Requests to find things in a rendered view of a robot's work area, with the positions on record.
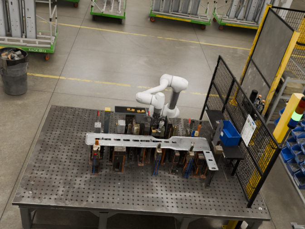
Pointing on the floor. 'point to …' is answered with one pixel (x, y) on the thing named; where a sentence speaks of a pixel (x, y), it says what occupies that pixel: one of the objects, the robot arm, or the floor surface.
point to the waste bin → (14, 70)
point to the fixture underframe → (29, 211)
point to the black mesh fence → (241, 137)
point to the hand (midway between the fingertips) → (154, 126)
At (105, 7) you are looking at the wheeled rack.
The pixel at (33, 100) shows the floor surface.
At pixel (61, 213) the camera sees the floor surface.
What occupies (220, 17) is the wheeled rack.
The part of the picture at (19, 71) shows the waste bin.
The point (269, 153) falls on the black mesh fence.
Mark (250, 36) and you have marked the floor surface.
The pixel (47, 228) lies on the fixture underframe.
